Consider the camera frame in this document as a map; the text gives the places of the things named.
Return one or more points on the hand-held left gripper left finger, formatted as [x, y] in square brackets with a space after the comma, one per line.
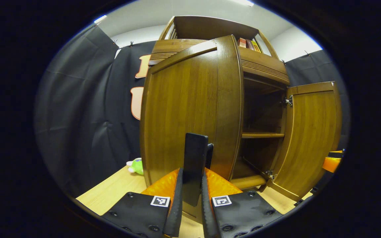
[176, 211]

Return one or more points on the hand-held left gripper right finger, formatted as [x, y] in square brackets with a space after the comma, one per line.
[207, 215]

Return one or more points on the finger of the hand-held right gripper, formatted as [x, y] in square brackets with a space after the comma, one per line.
[331, 164]

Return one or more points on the wooden shoe cabinet door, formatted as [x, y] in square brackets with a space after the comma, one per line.
[184, 99]
[309, 132]

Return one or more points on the wooden double-door shoe cabinet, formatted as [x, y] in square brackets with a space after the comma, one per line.
[210, 28]

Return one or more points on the metal door hinge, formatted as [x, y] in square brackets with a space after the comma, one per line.
[270, 174]
[288, 100]

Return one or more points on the wooden inner cabinet shelf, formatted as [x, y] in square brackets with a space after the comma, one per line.
[262, 135]

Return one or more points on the green plush toy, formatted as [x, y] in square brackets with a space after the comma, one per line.
[137, 166]

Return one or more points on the black backdrop cloth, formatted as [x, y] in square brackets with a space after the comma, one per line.
[78, 115]

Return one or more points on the yellow book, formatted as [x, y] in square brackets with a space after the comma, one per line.
[257, 47]

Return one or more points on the beige and red book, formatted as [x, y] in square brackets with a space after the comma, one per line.
[241, 42]

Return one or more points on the ceiling light panel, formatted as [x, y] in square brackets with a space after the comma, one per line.
[244, 2]
[100, 19]

